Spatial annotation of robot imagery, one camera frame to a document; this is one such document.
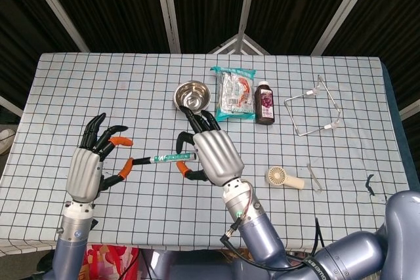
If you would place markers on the checkered tablecloth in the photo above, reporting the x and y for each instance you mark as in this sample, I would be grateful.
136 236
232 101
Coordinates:
147 211

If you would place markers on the clear plastic strip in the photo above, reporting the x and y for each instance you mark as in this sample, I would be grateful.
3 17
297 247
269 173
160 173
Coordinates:
315 180

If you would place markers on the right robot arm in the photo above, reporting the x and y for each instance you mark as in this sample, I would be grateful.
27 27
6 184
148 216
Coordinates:
259 234

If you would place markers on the teal snack packet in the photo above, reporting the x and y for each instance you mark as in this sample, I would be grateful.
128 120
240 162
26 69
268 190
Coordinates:
234 96

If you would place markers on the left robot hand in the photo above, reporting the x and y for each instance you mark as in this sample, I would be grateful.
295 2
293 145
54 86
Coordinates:
83 172

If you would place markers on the black marker cap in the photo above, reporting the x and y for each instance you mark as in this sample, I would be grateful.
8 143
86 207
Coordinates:
141 161

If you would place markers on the dark juice bottle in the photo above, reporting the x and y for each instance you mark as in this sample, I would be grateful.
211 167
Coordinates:
265 106

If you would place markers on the blue grey robot torso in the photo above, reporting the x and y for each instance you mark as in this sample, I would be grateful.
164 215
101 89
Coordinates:
197 270

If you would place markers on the white floor frame bar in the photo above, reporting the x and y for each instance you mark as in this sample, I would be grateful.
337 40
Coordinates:
10 107
410 109

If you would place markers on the white triangular frame foot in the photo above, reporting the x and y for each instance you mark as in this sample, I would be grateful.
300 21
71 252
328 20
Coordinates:
226 46

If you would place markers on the green white marker body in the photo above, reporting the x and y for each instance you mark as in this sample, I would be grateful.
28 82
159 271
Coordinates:
170 157

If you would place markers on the beige handheld fan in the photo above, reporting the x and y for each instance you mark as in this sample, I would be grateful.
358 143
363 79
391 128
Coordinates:
277 175

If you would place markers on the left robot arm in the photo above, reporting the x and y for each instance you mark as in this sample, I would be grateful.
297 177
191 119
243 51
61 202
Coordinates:
72 247

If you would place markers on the dark blue undercloth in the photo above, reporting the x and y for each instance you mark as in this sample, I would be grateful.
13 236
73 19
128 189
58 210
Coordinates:
392 96

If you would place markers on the white shoe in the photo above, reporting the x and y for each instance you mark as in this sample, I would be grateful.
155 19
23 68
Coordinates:
6 140

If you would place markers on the small dark blue scrap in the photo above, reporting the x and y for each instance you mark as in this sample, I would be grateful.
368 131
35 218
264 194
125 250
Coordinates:
368 183

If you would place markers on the stainless steel bowl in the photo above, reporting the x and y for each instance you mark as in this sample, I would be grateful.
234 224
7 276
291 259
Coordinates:
192 94

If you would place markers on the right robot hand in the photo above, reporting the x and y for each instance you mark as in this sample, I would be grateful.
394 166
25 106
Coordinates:
216 155

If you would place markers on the black bag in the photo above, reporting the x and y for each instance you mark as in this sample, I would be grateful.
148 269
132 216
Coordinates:
46 267

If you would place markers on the red shopping bag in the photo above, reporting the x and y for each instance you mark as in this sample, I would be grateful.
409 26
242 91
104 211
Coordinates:
115 262

